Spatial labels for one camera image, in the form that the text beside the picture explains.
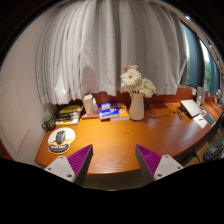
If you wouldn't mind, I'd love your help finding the cream lidded tumbler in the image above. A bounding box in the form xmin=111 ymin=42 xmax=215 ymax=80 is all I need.
xmin=82 ymin=93 xmax=95 ymax=115

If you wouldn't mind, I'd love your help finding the orange book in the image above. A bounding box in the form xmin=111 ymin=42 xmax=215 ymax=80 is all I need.
xmin=109 ymin=104 xmax=131 ymax=122

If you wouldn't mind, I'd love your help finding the white laptop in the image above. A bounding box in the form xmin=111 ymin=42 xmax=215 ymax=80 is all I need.
xmin=179 ymin=98 xmax=203 ymax=119

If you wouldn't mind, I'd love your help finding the black cable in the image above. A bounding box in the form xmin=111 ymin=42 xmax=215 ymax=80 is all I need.
xmin=143 ymin=102 xmax=173 ymax=119

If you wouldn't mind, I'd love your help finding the small grey upright device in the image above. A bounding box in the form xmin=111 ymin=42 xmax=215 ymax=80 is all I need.
xmin=195 ymin=86 xmax=206 ymax=108

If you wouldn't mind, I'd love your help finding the black pen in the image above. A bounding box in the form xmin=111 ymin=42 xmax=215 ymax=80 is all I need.
xmin=172 ymin=109 xmax=184 ymax=121

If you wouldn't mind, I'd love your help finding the blue book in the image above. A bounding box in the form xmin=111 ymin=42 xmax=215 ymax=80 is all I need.
xmin=99 ymin=101 xmax=121 ymax=121

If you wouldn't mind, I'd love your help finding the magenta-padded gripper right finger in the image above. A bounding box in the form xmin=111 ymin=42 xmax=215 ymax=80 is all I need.
xmin=134 ymin=144 xmax=184 ymax=185

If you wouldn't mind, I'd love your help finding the white paper sheet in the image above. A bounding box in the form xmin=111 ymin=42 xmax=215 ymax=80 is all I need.
xmin=193 ymin=114 xmax=209 ymax=129

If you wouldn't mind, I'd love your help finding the red-brown notebook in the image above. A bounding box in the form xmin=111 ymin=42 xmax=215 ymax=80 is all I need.
xmin=80 ymin=113 xmax=101 ymax=121

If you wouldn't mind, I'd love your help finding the white yellow book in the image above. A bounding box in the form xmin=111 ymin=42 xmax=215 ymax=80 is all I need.
xmin=55 ymin=117 xmax=80 ymax=126

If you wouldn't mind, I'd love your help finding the white curtain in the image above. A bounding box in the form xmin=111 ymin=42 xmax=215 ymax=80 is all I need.
xmin=35 ymin=0 xmax=189 ymax=107

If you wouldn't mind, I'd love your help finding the clear spray bottle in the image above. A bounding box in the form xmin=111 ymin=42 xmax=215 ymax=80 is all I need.
xmin=92 ymin=97 xmax=100 ymax=115

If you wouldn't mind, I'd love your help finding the dark phone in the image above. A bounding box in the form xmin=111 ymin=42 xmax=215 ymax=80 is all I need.
xmin=202 ymin=112 xmax=217 ymax=127

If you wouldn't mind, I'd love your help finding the white pitcher vase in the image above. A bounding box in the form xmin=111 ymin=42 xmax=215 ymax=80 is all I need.
xmin=128 ymin=92 xmax=145 ymax=121

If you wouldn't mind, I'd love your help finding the dark green mug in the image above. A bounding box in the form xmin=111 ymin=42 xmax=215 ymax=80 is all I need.
xmin=41 ymin=114 xmax=57 ymax=132

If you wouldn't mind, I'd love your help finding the black office chair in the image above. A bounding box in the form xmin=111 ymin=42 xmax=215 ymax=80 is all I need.
xmin=203 ymin=143 xmax=224 ymax=162

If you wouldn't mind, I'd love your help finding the yellow black book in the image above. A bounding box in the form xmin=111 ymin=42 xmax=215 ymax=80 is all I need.
xmin=58 ymin=104 xmax=84 ymax=115

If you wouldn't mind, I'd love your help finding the grey black computer mouse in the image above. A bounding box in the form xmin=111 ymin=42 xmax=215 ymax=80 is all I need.
xmin=55 ymin=130 xmax=67 ymax=146

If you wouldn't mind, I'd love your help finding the white round mouse pad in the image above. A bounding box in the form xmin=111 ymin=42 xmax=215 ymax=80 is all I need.
xmin=47 ymin=127 xmax=76 ymax=155

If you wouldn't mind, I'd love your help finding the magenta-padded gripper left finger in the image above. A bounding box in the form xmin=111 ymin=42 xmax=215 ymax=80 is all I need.
xmin=43 ymin=143 xmax=94 ymax=187

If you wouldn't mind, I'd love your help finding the dark-framed window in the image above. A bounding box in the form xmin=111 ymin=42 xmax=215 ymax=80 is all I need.
xmin=179 ymin=19 xmax=223 ymax=96

